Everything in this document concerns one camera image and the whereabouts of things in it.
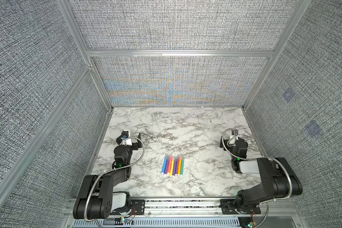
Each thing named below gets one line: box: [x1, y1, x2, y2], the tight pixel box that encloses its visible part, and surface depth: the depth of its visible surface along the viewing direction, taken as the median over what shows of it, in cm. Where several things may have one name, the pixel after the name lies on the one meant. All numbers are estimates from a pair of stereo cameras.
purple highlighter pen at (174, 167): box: [172, 157, 177, 176], surface depth 89 cm
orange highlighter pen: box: [177, 156, 182, 176], surface depth 89 cm
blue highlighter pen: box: [161, 157, 168, 174], surface depth 89 cm
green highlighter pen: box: [180, 158, 185, 176], surface depth 89 cm
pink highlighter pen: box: [167, 155, 173, 175], surface depth 89 cm
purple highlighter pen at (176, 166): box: [174, 156, 180, 175], surface depth 89 cm
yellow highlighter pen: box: [170, 158, 175, 177], surface depth 88 cm
